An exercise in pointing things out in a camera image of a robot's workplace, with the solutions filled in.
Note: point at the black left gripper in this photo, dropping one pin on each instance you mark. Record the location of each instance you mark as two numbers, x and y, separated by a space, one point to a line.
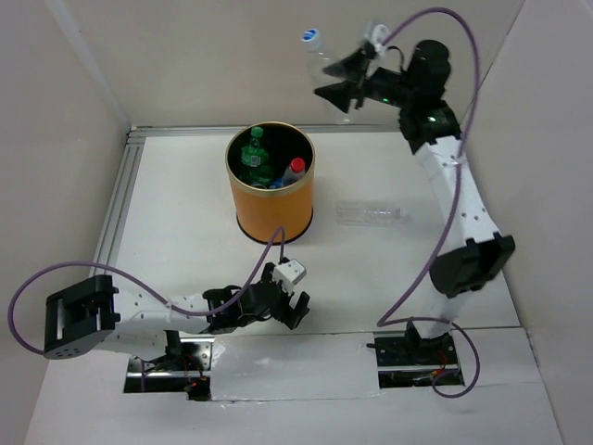
292 315

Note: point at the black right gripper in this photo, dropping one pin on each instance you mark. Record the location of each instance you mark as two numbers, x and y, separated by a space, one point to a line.
352 68

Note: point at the small clear bottle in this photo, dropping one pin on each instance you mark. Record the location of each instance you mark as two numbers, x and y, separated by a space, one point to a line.
320 56

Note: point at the clear bottle red label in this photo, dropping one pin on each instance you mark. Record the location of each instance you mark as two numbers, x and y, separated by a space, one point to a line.
295 170

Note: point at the clear bottle without label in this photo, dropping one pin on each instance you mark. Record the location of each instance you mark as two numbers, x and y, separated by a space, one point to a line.
369 213

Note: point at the crushed green plastic bottle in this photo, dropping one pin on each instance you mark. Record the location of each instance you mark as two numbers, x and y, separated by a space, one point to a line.
254 154

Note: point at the clear bottle blue label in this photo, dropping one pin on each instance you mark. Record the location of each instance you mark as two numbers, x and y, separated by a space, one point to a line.
277 183

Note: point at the small green bottle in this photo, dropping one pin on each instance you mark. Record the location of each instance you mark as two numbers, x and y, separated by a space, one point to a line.
262 176

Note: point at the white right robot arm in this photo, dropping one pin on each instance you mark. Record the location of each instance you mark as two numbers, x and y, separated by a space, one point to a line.
471 252

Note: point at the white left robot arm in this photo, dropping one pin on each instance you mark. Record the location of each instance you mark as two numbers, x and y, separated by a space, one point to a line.
94 314

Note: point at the orange cylindrical bin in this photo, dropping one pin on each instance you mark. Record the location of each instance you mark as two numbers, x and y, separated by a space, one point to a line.
260 211

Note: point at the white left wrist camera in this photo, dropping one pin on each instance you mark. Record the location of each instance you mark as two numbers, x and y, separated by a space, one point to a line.
288 274

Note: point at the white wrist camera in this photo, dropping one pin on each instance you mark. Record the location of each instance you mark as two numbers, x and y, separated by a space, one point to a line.
288 274
374 37

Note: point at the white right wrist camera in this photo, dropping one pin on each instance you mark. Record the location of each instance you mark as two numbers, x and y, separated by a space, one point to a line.
374 37

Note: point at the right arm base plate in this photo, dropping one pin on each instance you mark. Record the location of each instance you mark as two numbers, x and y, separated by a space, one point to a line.
399 366

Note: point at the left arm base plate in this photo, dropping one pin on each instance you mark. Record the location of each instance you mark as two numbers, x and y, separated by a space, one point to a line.
187 373

